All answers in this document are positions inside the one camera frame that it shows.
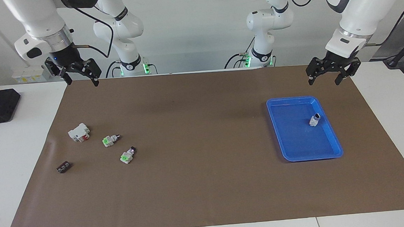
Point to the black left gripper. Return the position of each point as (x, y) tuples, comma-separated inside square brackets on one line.
[(340, 60)]

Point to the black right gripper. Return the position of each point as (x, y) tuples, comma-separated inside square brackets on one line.
[(67, 58)]

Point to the white switch with orange part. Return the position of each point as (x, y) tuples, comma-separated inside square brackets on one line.
[(314, 120)]

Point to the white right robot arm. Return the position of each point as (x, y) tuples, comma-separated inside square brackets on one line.
[(38, 18)]

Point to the white circuit breaker red lever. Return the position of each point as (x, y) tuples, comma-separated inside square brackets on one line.
[(77, 132)]

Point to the blue plastic tray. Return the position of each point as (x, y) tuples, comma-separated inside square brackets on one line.
[(294, 136)]

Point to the small black terminal block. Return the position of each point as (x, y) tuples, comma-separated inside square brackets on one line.
[(63, 167)]

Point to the brown table mat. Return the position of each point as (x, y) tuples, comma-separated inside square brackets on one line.
[(209, 183)]

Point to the white switch with green part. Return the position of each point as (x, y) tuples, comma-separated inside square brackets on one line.
[(108, 141), (125, 157)]

